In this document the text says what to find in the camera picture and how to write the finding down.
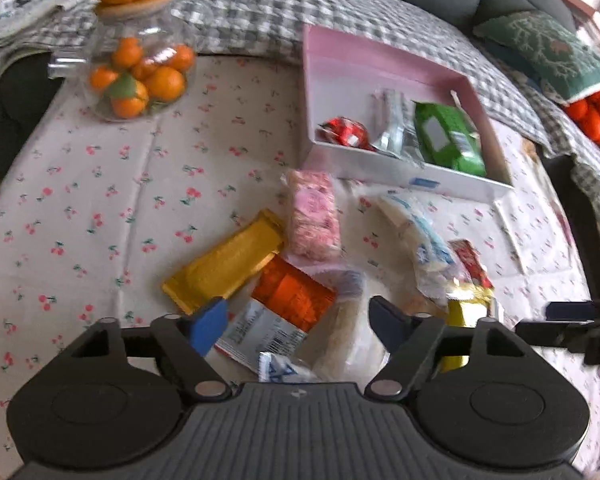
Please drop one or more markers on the orange snack packet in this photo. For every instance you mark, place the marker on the orange snack packet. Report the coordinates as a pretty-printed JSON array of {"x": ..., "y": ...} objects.
[{"x": 283, "y": 307}]

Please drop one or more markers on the small red candy packet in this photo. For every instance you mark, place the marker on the small red candy packet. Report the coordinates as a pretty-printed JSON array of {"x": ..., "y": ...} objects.
[{"x": 345, "y": 132}]

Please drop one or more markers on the green embroidered cushion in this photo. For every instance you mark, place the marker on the green embroidered cushion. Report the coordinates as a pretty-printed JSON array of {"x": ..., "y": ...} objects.
[{"x": 569, "y": 70}]

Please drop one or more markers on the pink cardboard box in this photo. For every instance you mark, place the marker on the pink cardboard box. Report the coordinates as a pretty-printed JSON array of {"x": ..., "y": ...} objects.
[{"x": 342, "y": 73}]

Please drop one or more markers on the pink sprinkled snack packet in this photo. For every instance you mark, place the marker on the pink sprinkled snack packet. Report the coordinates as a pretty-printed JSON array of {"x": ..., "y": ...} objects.
[{"x": 313, "y": 221}]

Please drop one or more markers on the grey checkered quilt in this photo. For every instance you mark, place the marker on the grey checkered quilt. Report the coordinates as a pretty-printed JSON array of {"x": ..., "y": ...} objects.
[{"x": 272, "y": 29}]

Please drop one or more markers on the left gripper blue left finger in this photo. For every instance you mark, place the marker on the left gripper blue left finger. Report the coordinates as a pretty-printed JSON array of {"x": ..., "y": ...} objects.
[{"x": 183, "y": 341}]

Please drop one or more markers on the silver snack bar wrapper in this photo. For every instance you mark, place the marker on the silver snack bar wrapper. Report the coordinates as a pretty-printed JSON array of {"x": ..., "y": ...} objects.
[{"x": 395, "y": 132}]

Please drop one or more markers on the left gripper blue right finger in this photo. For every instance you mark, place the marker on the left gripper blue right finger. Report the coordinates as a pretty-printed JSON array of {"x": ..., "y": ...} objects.
[{"x": 412, "y": 342}]

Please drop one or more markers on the red foil snack packet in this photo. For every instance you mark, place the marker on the red foil snack packet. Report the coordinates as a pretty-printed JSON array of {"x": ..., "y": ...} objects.
[{"x": 469, "y": 258}]

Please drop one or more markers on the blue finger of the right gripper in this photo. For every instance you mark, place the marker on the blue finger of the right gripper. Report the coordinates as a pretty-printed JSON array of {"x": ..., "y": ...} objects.
[{"x": 569, "y": 311}]

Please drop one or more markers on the white blue snack packet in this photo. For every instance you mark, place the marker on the white blue snack packet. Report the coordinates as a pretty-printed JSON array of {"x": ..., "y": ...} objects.
[{"x": 436, "y": 267}]

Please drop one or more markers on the glass jar of oranges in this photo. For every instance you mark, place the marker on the glass jar of oranges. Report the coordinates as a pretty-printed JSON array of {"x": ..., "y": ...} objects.
[{"x": 138, "y": 61}]

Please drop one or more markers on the cherry print tablecloth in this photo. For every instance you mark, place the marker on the cherry print tablecloth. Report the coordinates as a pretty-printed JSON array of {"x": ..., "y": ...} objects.
[{"x": 95, "y": 216}]

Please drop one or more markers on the green snack packet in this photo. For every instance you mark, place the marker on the green snack packet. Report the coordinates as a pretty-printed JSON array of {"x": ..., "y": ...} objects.
[{"x": 446, "y": 139}]

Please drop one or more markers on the gold yellow snack packet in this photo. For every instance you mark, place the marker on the gold yellow snack packet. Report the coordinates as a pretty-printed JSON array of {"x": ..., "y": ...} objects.
[{"x": 229, "y": 265}]

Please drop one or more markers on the beige rice cracker packet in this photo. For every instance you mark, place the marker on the beige rice cracker packet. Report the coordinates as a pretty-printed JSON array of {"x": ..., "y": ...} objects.
[{"x": 341, "y": 347}]

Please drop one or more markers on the red orange plush toy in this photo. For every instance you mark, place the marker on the red orange plush toy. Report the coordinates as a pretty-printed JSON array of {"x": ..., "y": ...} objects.
[{"x": 586, "y": 114}]

